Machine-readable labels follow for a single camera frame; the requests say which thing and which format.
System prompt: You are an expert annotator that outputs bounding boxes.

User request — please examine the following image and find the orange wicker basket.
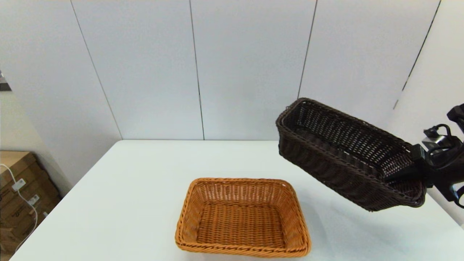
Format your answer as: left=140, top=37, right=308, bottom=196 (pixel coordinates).
left=175, top=177, right=312, bottom=258

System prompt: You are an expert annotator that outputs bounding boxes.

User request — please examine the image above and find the dark brown wicker basket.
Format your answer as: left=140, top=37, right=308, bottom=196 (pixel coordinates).
left=275, top=98, right=427, bottom=212

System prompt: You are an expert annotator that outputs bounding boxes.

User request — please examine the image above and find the brown cardboard box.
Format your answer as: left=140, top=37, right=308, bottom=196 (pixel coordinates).
left=0, top=151, right=61, bottom=211
left=0, top=203, right=55, bottom=254

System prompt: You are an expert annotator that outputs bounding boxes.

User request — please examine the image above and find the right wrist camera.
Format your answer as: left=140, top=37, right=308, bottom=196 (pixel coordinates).
left=422, top=124, right=453, bottom=153

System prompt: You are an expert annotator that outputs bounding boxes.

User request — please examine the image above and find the thin white cable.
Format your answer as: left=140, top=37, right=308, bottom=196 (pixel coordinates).
left=0, top=164, right=39, bottom=250

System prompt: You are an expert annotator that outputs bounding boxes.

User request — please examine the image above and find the grey wall fixture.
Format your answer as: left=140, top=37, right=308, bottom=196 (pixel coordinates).
left=0, top=70, right=13, bottom=92

